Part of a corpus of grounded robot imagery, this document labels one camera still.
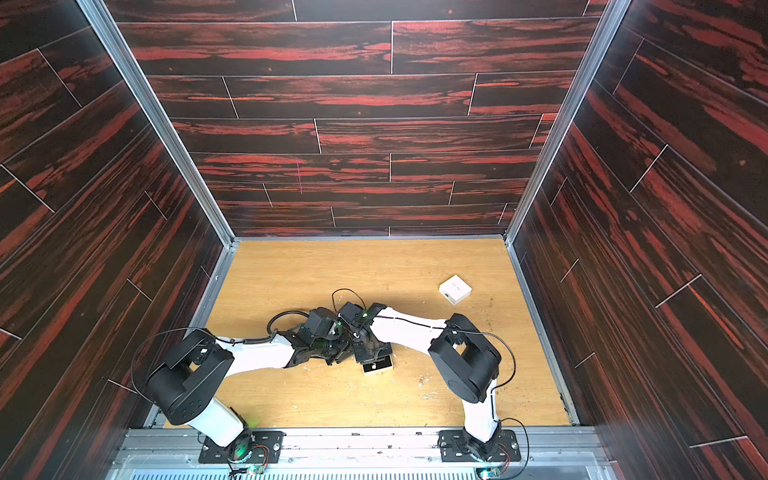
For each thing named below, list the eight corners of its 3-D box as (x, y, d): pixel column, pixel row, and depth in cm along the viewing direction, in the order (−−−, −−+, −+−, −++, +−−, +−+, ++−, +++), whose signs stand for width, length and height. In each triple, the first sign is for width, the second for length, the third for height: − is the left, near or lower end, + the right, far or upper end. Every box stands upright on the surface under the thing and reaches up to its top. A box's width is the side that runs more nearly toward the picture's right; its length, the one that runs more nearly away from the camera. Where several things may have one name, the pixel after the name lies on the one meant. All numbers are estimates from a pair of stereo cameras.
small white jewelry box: (455, 306, 102) (457, 301, 99) (437, 290, 106) (438, 285, 103) (471, 293, 105) (473, 287, 103) (453, 278, 110) (454, 272, 107)
